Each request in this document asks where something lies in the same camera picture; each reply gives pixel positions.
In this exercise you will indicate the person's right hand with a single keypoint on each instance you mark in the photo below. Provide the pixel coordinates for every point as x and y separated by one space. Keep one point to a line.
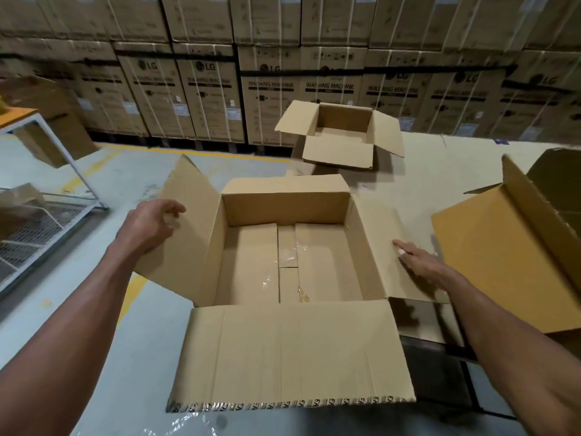
426 265

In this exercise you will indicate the person's left hand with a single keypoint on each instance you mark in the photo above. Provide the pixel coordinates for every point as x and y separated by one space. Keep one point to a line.
145 227

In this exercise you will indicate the large yellow cardboard box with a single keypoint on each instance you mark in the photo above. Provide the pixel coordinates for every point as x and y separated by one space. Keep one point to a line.
490 267

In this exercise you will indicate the taped box with hazard label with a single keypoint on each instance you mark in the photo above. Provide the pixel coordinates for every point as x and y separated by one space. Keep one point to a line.
338 152

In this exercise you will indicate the yellow-brown box with printed tape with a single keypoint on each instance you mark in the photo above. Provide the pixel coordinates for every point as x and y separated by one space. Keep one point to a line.
290 354

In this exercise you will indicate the person's left forearm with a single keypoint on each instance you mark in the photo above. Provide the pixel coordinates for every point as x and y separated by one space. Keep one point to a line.
59 340

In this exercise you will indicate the person's right forearm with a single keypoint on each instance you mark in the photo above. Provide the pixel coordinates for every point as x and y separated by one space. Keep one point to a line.
522 358

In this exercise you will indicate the tall brown carton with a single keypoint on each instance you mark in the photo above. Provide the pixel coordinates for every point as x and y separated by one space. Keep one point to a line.
59 113

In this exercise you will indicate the dark blue sticker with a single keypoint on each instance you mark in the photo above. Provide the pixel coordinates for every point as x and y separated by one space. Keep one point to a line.
500 141

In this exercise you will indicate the orange top metal shelf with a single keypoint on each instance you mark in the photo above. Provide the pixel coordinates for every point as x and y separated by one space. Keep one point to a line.
13 115

